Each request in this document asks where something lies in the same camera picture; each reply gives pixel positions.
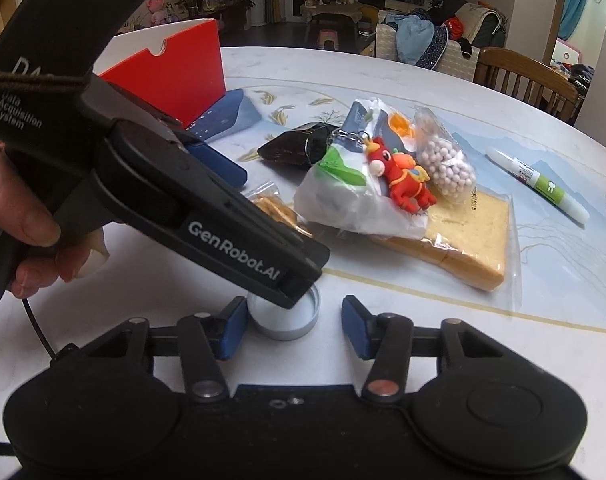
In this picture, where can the pile of blue clothes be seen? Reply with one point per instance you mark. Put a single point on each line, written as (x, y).
(415, 37)

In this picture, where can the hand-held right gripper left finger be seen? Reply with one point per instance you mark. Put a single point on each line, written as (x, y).
(237, 329)

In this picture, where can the pink plush toy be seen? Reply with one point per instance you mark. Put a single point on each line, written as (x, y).
(157, 10)

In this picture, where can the wooden chair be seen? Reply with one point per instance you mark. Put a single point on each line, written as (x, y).
(525, 75)

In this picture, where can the small low table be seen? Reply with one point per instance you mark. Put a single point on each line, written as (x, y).
(333, 10)

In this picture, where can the clear bag of white beads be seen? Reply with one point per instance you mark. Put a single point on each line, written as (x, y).
(445, 162)

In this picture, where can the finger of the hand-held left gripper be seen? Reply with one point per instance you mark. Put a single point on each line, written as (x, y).
(303, 260)
(223, 167)

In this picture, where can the blue printed envelope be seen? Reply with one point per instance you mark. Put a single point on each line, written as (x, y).
(228, 115)

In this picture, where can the white jar lid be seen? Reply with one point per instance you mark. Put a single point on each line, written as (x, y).
(288, 327)

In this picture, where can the white and green pen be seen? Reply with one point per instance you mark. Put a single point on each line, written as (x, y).
(538, 182)

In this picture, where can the person's left hand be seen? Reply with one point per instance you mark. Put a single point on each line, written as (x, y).
(18, 200)

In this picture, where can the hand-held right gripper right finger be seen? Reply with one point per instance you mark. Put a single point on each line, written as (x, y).
(355, 329)

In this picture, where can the white and green plastic bag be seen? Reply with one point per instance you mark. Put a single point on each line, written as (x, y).
(343, 195)

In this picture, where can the sofa with yellow cover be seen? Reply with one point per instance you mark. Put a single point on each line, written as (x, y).
(463, 57)

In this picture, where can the dark brown snack packet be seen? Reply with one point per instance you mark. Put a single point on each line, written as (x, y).
(288, 147)

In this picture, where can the bread slice in clear bag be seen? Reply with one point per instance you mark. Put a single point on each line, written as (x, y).
(468, 240)

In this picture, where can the red cardboard box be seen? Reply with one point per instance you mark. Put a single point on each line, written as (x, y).
(183, 75)

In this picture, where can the pink plastic stool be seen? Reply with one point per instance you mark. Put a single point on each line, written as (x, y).
(328, 37)

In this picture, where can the dark tv stand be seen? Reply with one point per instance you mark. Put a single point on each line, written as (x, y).
(233, 12)

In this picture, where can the clear bag of biscuit sticks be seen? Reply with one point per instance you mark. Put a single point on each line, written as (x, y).
(275, 207)

